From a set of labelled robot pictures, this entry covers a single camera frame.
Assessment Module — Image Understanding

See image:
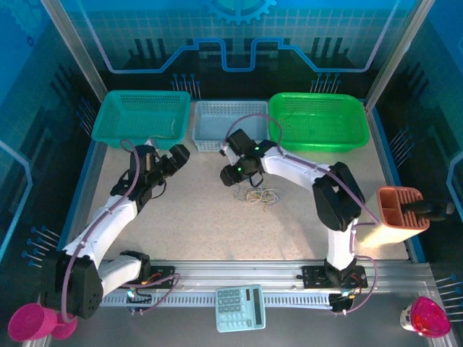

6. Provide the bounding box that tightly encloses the aluminium frame post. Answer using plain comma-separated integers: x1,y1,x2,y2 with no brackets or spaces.
364,0,425,106
40,0,109,104

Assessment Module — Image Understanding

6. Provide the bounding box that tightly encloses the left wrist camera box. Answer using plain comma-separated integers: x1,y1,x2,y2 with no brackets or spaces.
136,142,162,174

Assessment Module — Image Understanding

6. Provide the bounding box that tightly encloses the cream thin cable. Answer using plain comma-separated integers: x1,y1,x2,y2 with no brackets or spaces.
148,118,182,141

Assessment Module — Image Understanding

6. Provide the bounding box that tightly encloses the black handle tool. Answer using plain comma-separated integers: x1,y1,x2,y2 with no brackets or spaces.
399,200,456,222

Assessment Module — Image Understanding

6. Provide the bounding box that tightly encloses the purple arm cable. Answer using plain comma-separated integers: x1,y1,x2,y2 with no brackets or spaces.
223,113,379,316
59,138,181,323

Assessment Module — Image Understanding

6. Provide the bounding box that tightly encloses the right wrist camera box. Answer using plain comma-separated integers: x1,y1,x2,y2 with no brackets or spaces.
222,129,254,157

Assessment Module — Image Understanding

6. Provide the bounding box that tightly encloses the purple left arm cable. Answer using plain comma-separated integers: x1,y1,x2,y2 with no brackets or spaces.
59,138,181,323

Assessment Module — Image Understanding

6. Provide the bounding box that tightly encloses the teal plastic basket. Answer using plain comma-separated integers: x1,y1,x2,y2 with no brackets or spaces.
90,90,192,151

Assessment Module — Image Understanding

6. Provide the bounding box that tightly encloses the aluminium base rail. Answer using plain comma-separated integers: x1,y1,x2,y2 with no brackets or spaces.
97,259,433,290

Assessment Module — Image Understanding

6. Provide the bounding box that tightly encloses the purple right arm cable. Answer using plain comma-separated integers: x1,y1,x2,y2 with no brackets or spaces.
223,113,379,316

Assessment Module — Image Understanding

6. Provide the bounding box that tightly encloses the slotted grey cable duct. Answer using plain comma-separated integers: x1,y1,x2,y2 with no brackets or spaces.
99,291,334,309

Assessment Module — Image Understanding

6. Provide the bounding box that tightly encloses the orange slotted holder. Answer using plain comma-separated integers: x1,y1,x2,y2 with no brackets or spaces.
357,186,431,249

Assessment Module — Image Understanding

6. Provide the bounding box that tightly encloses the pink goblet cup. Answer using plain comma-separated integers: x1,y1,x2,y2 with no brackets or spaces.
7,302,79,343

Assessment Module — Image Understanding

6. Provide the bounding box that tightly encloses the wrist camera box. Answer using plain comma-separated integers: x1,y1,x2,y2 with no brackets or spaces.
222,129,254,157
136,142,162,174

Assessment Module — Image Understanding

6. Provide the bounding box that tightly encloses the pink glass cup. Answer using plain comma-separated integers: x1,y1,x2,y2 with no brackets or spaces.
399,296,452,339

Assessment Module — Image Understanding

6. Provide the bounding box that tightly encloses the light blue calculator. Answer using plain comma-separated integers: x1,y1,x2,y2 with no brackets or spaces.
216,284,267,333

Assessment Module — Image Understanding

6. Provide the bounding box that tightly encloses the light grey plastic basket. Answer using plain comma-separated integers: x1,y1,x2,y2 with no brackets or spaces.
190,100,271,153

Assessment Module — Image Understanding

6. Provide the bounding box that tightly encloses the blue thin cable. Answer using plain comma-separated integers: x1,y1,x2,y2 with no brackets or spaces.
232,183,254,204

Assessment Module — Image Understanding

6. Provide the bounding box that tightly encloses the green plastic basket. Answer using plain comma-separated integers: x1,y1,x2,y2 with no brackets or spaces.
268,92,370,153

